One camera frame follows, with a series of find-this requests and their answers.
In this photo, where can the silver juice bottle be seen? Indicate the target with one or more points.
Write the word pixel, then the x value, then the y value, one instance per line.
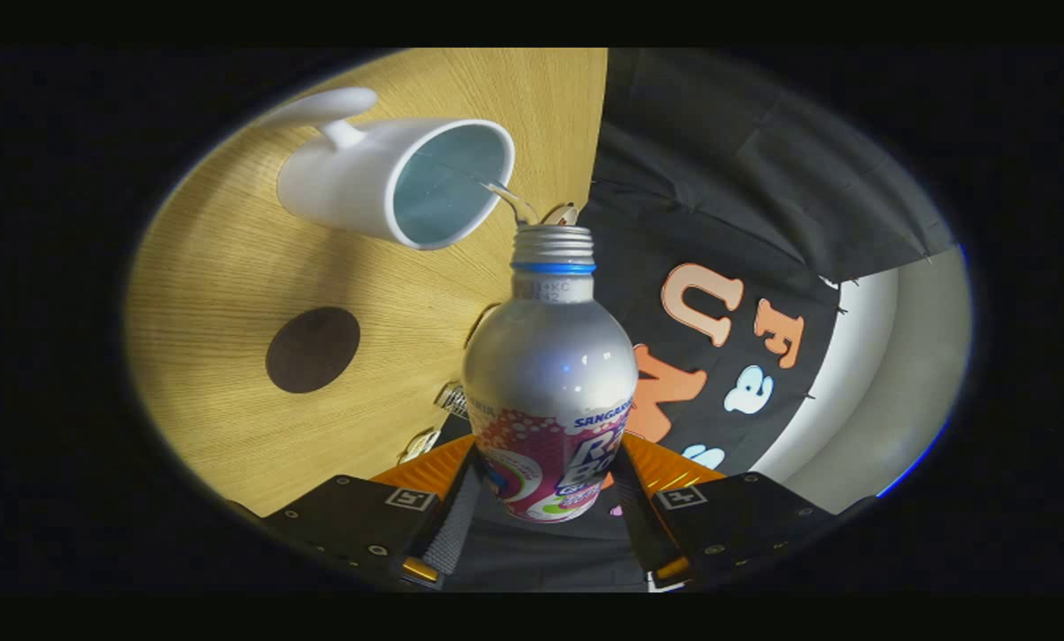
pixel 549 356

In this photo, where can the wooden table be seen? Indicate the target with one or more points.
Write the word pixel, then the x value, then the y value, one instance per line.
pixel 229 267

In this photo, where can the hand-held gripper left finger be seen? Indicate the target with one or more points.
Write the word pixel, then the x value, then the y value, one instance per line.
pixel 451 525

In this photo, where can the clear juice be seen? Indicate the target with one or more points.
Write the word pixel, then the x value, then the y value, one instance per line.
pixel 512 198

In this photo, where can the white cup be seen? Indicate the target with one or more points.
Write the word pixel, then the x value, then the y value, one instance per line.
pixel 345 182

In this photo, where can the dark round coaster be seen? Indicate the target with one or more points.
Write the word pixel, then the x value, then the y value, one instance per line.
pixel 312 350

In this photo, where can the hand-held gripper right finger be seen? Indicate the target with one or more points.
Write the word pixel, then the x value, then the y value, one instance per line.
pixel 647 525

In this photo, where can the white divided tray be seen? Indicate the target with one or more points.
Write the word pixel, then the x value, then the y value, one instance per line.
pixel 419 444

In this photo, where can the black backdrop cloth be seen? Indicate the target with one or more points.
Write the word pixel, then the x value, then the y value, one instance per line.
pixel 718 178

